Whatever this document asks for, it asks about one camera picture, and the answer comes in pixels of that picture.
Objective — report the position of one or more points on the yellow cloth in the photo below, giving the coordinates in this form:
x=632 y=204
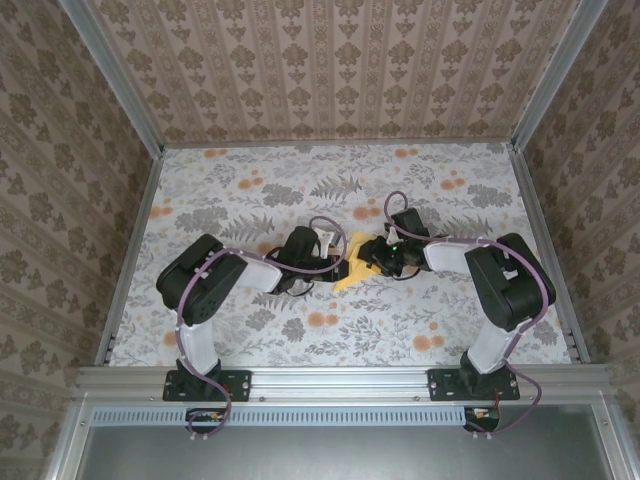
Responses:
x=352 y=280

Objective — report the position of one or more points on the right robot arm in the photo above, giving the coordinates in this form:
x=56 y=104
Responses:
x=510 y=290

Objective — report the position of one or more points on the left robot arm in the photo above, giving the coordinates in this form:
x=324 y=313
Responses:
x=200 y=285

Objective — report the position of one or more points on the grey metal sheet panel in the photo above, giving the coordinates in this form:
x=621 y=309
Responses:
x=350 y=455

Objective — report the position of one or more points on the floral print tablecloth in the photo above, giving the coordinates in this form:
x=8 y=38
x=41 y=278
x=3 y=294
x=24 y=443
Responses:
x=400 y=325

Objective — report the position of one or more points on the small black electronics board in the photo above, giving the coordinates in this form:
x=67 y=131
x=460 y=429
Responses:
x=205 y=420
x=482 y=419

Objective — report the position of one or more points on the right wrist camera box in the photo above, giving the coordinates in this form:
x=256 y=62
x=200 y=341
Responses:
x=391 y=232

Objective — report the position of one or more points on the thin aluminium table rail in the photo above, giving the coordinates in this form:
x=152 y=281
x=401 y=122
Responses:
x=340 y=144

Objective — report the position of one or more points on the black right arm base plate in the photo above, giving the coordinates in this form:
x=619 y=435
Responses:
x=442 y=385

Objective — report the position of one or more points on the aluminium table side rail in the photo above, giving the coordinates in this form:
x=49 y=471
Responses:
x=132 y=250
x=548 y=250

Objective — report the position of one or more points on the wide aluminium frame rail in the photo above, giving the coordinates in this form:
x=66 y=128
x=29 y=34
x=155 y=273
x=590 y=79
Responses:
x=340 y=382

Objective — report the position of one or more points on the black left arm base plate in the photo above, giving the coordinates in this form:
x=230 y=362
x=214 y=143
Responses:
x=240 y=385

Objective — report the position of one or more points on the aluminium corner post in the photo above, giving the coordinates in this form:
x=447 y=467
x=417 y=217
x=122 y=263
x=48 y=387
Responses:
x=116 y=75
x=555 y=75

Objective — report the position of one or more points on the aluminium lower frame rail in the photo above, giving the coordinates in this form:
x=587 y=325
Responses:
x=612 y=440
x=70 y=440

